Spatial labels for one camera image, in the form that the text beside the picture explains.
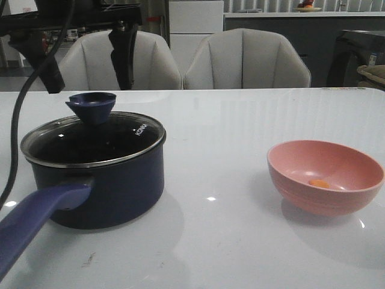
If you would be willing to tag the glass pot lid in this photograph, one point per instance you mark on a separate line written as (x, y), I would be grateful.
(95, 135)

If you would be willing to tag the dark grey sideboard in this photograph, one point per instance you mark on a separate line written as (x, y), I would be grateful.
(313, 34)

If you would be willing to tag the beige cushion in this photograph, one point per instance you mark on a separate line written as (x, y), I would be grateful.
(372, 76)

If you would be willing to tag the orange ham slices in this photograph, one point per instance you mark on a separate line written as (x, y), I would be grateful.
(319, 183)

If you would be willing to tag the white drawer cabinet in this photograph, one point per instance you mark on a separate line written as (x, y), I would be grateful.
(189, 23)

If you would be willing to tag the pink bowl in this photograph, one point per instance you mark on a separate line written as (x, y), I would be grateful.
(354, 177)

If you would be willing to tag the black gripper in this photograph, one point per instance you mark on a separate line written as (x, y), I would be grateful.
(123, 19)

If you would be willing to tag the dark blue saucepan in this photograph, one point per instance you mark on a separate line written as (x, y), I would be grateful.
(83, 198)

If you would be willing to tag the right grey chair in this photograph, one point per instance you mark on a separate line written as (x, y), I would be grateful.
(246, 59)

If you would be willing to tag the left grey chair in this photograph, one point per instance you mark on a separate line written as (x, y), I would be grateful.
(88, 65)

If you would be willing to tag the grey chair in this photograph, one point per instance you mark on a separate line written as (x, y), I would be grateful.
(88, 65)
(246, 59)

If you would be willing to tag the fruit plate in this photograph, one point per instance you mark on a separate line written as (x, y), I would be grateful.
(306, 6)

